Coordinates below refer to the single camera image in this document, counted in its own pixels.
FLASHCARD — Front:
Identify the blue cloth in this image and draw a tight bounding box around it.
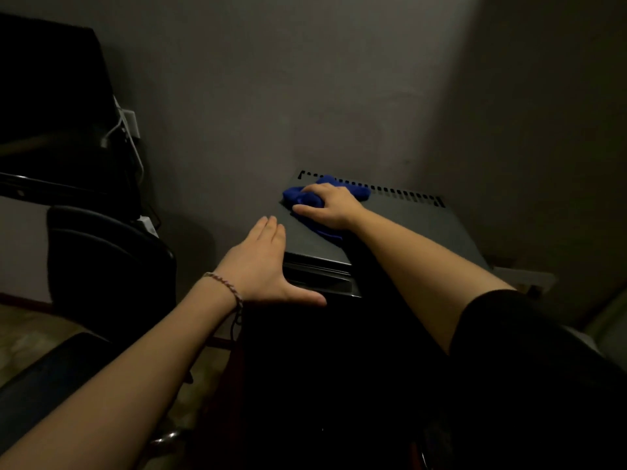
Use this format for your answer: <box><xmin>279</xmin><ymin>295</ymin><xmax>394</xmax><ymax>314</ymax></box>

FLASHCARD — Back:
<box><xmin>282</xmin><ymin>174</ymin><xmax>372</xmax><ymax>248</ymax></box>

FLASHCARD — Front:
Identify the black office chair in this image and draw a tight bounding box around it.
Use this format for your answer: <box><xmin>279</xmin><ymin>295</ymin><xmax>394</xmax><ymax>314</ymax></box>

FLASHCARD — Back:
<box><xmin>0</xmin><ymin>205</ymin><xmax>197</xmax><ymax>470</ymax></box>

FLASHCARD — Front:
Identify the person's black right sleeve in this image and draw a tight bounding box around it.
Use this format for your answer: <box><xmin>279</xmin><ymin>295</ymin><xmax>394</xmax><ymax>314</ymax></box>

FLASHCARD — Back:
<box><xmin>448</xmin><ymin>288</ymin><xmax>627</xmax><ymax>470</ymax></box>

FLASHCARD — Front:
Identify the black mini fridge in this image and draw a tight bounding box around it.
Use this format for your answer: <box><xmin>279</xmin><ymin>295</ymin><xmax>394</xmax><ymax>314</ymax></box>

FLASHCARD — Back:
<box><xmin>234</xmin><ymin>170</ymin><xmax>493</xmax><ymax>461</ymax></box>

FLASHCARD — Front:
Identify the braided wrist bracelet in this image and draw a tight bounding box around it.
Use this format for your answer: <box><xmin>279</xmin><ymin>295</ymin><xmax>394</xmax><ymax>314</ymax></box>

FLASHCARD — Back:
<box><xmin>203</xmin><ymin>271</ymin><xmax>244</xmax><ymax>314</ymax></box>

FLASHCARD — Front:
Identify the white socket with plug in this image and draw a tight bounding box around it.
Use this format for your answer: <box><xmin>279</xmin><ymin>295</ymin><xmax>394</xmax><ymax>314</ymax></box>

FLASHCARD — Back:
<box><xmin>121</xmin><ymin>108</ymin><xmax>142</xmax><ymax>140</ymax></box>

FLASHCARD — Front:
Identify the person's left forearm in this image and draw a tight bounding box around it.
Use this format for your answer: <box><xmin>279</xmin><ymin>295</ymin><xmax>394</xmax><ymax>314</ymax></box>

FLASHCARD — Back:
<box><xmin>0</xmin><ymin>278</ymin><xmax>241</xmax><ymax>470</ymax></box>

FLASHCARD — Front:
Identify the black power cord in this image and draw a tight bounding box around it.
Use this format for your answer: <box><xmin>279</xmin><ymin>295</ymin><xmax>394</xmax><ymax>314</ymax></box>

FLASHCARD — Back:
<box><xmin>230</xmin><ymin>307</ymin><xmax>246</xmax><ymax>348</ymax></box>

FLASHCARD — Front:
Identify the person's right forearm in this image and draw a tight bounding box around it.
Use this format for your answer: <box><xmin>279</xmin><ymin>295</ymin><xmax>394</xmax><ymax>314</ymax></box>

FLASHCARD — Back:
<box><xmin>350</xmin><ymin>208</ymin><xmax>515</xmax><ymax>356</ymax></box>

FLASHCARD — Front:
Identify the white power cable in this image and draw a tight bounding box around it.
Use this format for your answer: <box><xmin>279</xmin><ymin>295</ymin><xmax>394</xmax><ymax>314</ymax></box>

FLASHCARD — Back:
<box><xmin>100</xmin><ymin>97</ymin><xmax>146</xmax><ymax>184</ymax></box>

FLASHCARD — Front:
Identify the person's right hand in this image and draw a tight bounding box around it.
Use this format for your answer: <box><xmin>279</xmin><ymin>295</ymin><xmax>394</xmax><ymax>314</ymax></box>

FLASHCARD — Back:
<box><xmin>292</xmin><ymin>183</ymin><xmax>366</xmax><ymax>232</ymax></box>

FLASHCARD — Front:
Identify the green wall pipe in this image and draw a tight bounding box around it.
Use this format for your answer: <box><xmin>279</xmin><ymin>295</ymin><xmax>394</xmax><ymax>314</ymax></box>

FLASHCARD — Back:
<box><xmin>583</xmin><ymin>286</ymin><xmax>627</xmax><ymax>348</ymax></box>

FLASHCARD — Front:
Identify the person's left hand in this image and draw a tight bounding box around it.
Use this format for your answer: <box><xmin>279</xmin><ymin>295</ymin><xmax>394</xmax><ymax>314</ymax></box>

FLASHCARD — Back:
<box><xmin>214</xmin><ymin>215</ymin><xmax>328</xmax><ymax>309</ymax></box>

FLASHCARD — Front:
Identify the black television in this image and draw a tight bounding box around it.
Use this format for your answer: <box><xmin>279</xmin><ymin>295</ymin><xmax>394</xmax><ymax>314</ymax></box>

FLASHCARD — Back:
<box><xmin>0</xmin><ymin>12</ymin><xmax>148</xmax><ymax>221</ymax></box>

